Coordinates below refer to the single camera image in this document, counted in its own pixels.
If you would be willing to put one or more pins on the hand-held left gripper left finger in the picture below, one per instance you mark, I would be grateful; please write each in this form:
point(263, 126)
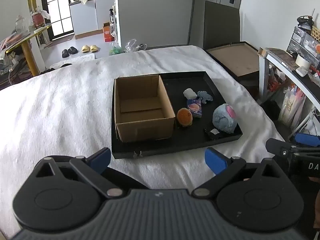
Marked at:
point(100, 160)

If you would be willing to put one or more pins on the wicker basket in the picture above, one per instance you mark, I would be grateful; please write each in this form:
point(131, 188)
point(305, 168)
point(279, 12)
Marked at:
point(316, 33)

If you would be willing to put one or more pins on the blue round plush toy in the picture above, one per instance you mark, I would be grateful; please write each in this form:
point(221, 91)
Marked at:
point(223, 120)

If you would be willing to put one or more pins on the grey leaning board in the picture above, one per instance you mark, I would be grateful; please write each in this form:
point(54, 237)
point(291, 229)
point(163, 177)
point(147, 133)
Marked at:
point(221, 25)

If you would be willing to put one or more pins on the large brown flat box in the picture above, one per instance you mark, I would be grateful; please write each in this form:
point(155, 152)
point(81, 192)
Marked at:
point(237, 60)

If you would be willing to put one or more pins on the black spray bottle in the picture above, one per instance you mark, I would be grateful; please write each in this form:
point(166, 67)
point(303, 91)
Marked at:
point(112, 17)

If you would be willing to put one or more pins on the black tray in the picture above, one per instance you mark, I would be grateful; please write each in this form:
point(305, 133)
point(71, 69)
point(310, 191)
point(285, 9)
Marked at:
point(190, 140)

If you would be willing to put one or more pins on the black framed glass door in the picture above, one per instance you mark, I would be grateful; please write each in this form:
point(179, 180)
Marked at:
point(57, 7)

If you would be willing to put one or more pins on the small black item white label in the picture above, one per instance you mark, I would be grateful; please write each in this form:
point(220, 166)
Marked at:
point(212, 133)

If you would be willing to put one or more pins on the white cabinet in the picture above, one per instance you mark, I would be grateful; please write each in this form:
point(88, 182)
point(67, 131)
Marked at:
point(85, 17)

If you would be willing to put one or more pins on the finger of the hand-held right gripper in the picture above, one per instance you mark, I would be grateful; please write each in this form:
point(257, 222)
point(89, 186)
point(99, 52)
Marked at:
point(308, 140)
point(275, 145)

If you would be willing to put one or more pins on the burger plush toy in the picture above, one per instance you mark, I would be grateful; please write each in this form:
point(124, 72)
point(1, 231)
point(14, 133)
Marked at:
point(184, 117)

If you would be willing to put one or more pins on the yellow slipper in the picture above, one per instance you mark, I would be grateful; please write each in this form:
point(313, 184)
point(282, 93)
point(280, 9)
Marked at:
point(85, 48)
point(93, 48)

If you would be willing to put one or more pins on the white shopping bag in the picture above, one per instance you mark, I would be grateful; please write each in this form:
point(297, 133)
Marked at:
point(291, 108)

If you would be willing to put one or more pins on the brown cardboard box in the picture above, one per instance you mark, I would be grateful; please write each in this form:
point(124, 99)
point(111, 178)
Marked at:
point(145, 130)

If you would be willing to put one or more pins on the small white plush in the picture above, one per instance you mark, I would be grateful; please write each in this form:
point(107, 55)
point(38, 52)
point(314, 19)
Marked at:
point(190, 93)

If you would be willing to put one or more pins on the white desk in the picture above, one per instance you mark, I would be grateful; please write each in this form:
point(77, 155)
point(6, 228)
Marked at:
point(287, 66)

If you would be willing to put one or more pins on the white fluffy blanket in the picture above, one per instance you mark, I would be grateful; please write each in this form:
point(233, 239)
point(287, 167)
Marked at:
point(62, 110)

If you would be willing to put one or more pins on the grey-blue cloud plush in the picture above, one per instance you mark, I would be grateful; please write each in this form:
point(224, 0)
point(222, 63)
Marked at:
point(205, 97)

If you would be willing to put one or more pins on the yellow round table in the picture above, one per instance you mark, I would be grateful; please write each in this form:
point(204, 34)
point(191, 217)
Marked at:
point(27, 52)

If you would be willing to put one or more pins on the blue tissue pack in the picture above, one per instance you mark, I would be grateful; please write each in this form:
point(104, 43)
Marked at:
point(194, 108)

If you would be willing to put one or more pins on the grey drawer organizer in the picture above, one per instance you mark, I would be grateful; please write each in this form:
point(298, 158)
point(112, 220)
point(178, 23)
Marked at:
point(300, 40)

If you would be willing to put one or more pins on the clear plastic bag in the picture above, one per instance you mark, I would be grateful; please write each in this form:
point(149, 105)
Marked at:
point(132, 45)

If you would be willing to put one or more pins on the green bag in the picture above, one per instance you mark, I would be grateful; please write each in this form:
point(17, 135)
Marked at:
point(116, 51)

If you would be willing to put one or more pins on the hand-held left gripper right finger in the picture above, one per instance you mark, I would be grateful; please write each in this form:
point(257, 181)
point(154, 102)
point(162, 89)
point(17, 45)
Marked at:
point(215, 162)

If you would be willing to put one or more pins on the orange carton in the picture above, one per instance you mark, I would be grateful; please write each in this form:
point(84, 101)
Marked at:
point(108, 33)

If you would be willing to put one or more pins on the white tape roll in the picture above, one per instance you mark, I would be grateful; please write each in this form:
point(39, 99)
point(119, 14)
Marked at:
point(303, 60)

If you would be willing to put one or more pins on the red box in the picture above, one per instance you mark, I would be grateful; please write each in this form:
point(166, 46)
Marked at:
point(38, 21)

